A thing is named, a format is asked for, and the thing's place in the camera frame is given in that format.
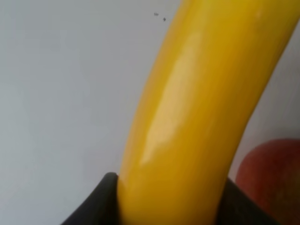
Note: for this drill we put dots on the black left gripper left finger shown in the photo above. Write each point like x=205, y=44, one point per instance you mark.
x=100, y=207

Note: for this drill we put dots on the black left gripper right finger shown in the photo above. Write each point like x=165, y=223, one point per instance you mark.
x=237, y=209

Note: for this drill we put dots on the yellow banana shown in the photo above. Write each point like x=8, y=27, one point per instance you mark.
x=208, y=77

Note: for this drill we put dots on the red apple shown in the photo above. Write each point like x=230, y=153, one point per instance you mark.
x=270, y=176

